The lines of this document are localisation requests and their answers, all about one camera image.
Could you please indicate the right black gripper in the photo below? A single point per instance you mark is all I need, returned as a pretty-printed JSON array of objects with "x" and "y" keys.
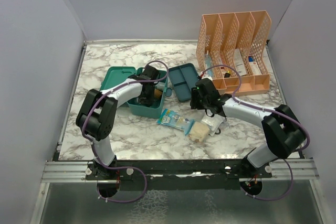
[{"x": 195, "y": 103}]

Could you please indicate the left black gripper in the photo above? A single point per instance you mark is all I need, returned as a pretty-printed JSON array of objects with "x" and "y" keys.
[{"x": 149, "y": 102}]

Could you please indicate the brown bottle orange cap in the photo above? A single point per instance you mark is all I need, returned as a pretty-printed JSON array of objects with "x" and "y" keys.
[{"x": 157, "y": 94}]

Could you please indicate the white bottle blue cap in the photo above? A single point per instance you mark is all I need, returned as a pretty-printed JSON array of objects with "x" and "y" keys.
[{"x": 160, "y": 86}]

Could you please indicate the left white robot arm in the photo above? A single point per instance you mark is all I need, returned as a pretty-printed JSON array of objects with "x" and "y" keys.
[{"x": 97, "y": 113}]

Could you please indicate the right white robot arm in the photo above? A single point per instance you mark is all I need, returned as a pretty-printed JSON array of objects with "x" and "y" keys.
[{"x": 281, "y": 128}]

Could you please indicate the teal medicine kit box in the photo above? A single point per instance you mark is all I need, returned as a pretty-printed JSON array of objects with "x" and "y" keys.
[{"x": 128, "y": 94}]

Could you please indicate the white red medicine box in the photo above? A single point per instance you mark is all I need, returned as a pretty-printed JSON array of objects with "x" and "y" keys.
[{"x": 254, "y": 66}]

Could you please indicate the white gauze packet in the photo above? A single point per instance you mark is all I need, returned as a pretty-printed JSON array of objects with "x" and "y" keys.
[{"x": 213, "y": 123}]

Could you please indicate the dark blue divided tray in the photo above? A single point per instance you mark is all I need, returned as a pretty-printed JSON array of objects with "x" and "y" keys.
[{"x": 183, "y": 78}]

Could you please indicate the blue cotton swab packet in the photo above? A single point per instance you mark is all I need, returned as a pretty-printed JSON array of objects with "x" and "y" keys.
[{"x": 173, "y": 119}]

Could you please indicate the cream cotton ball bag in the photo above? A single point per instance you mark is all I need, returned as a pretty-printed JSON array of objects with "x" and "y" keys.
[{"x": 199, "y": 131}]

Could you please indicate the blue item in rack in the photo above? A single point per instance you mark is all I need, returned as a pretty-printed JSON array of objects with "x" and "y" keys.
[{"x": 208, "y": 63}]

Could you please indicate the peach file organizer rack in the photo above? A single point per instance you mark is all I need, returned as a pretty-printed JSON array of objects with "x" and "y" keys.
[{"x": 220, "y": 34}]

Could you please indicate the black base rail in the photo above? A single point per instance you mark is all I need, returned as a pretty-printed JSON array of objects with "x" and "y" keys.
[{"x": 175, "y": 174}]

